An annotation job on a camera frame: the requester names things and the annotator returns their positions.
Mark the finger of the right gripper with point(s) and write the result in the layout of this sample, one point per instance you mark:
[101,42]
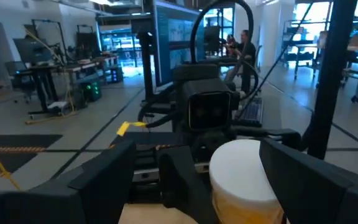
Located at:
[182,183]

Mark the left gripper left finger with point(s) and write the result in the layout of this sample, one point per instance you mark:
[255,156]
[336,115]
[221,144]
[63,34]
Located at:
[73,199]

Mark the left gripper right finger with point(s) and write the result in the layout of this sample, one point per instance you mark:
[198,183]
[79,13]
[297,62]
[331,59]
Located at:
[315,193]

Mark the orange pill vial white cap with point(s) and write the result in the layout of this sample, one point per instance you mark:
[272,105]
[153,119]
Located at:
[238,177]

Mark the yellow tape tag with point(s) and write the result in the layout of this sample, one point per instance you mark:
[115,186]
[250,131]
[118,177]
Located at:
[123,128]

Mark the computer with green lights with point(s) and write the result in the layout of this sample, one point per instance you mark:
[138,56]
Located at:
[92,91]

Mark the black floor mat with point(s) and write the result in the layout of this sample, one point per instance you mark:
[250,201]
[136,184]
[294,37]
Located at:
[17,141]

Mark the black keyboard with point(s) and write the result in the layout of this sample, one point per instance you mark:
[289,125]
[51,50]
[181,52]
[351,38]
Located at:
[251,112]

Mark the large blue display screen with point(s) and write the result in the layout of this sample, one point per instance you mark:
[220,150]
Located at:
[179,37]

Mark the black workshop desk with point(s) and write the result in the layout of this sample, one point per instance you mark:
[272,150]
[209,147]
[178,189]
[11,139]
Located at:
[45,77]

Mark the person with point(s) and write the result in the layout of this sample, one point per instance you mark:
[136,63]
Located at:
[245,53]

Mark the dark desk monitor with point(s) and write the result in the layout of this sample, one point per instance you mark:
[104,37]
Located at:
[33,49]

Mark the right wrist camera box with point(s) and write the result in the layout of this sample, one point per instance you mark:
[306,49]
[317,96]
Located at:
[209,110]

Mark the black rig frame post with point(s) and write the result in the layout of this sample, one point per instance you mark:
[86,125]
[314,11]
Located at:
[334,77]

